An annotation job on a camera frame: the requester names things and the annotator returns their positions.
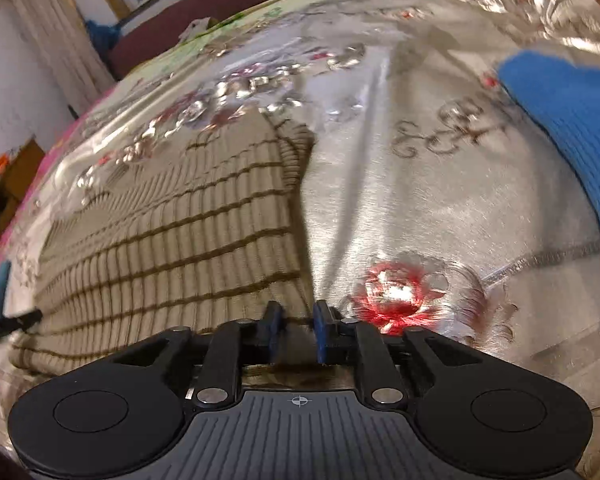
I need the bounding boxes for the blue knit garment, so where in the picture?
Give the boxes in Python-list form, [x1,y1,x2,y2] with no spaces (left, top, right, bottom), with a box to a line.
[496,50,600,267]

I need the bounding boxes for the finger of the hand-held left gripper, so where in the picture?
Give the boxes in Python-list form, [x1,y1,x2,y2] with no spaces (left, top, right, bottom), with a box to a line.
[0,308,44,346]

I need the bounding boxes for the teal hanging cloth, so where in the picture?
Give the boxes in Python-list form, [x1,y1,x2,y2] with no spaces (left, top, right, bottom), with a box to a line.
[84,19,127,55]

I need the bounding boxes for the white crumpled cloth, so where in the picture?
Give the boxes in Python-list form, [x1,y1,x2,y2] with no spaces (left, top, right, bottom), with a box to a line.
[179,18,212,41]

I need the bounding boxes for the maroon headboard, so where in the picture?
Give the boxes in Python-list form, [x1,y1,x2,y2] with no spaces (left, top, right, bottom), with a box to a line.
[107,0,327,80]

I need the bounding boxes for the silver floral blanket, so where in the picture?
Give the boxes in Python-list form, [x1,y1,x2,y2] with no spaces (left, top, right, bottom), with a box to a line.
[0,0,600,480]

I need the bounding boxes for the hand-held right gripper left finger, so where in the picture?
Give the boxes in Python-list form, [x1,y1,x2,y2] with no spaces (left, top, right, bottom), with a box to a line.
[112,301,286,407]

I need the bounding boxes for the wooden side cabinet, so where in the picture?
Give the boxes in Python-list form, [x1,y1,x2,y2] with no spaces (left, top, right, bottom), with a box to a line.
[0,134,47,263]

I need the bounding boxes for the beige brown-striped ribbed sweater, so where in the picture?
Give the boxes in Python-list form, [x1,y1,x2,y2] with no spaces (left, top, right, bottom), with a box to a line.
[2,109,317,392]

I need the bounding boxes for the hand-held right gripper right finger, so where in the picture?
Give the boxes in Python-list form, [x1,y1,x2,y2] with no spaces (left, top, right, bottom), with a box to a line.
[312,299,487,407]

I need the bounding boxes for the pink floral quilt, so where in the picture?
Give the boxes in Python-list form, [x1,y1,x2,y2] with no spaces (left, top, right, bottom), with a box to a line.
[0,0,586,291]

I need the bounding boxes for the beige curtain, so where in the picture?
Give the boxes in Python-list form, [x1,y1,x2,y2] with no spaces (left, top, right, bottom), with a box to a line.
[4,0,117,113]

